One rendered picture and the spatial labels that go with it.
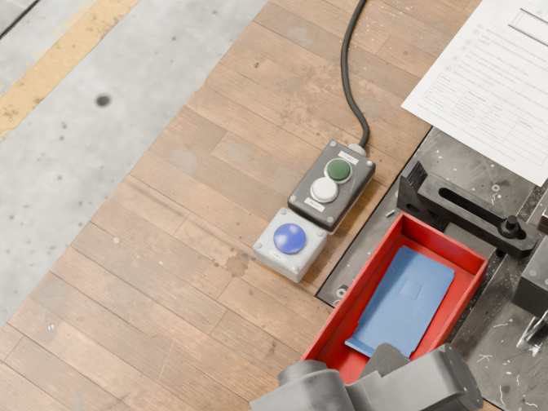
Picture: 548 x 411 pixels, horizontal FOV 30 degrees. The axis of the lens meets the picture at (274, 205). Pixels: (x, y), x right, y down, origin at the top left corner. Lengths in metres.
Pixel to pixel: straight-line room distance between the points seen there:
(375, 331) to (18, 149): 1.42
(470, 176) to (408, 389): 0.59
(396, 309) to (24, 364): 0.45
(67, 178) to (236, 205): 1.14
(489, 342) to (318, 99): 0.40
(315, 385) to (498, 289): 0.55
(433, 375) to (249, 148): 0.63
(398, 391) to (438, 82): 0.68
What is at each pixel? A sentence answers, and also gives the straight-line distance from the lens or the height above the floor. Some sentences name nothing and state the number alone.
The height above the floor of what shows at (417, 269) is 0.91.
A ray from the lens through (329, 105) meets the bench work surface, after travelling 1.37.
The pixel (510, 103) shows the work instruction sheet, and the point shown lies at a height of 0.90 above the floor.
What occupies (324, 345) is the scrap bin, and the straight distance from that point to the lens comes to 1.22.
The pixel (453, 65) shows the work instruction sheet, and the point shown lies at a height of 0.90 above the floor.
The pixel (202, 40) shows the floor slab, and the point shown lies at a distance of 2.55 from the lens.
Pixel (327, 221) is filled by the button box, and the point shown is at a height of 0.93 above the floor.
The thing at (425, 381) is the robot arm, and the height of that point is 1.32.
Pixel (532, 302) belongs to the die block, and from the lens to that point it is 1.24.
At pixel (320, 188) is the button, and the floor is 0.94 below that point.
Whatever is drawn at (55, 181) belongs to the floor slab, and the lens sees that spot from 2.42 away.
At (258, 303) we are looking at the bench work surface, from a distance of 1.25.
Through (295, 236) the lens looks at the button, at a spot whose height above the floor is 0.94.
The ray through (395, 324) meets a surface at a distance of 1.23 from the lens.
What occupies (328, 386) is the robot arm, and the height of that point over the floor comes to 1.34.
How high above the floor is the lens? 2.07
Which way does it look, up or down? 64 degrees down
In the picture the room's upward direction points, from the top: 7 degrees counter-clockwise
